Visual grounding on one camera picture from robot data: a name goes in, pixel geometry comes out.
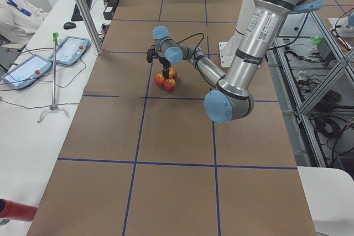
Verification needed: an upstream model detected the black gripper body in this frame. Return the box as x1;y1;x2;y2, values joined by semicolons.
146;48;170;67

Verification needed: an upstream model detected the lone red yellow apple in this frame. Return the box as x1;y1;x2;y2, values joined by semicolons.
169;67;178;79

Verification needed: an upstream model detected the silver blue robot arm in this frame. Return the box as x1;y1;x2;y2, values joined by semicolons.
147;0;325;123

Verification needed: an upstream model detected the back red yellow apple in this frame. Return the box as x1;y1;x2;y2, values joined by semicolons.
154;73;165;86

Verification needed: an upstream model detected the left red yellow apple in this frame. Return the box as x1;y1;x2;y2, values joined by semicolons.
163;78;176;91

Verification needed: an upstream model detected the black box on table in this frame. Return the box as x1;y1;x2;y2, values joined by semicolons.
103;0;119;20

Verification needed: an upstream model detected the far blue teach pendant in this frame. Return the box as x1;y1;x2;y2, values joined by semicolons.
53;33;90;65

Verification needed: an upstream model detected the blue teach pendant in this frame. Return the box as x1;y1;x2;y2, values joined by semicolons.
1;54;52;90
53;33;90;65

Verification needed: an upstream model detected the black keyboard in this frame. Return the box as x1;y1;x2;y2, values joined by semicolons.
71;0;94;22

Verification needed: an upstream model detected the black computer mouse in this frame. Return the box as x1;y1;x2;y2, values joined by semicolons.
63;22;76;30

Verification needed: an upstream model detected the metal grabber stick green tip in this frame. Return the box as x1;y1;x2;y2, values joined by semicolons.
37;32;70;124

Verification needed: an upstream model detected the near blue teach pendant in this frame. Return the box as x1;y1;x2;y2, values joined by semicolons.
1;54;52;90

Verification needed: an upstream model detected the person in white coat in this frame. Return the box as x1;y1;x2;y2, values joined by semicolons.
1;0;48;45

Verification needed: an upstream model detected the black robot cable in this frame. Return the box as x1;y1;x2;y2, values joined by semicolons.
175;33;205;54

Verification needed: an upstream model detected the grey aluminium frame post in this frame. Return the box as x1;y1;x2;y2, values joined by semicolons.
75;0;103;55

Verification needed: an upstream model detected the aluminium side frame rack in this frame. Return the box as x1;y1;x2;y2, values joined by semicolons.
268;12;353;169

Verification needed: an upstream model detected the red cylinder handle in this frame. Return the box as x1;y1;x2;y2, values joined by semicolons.
1;198;38;222

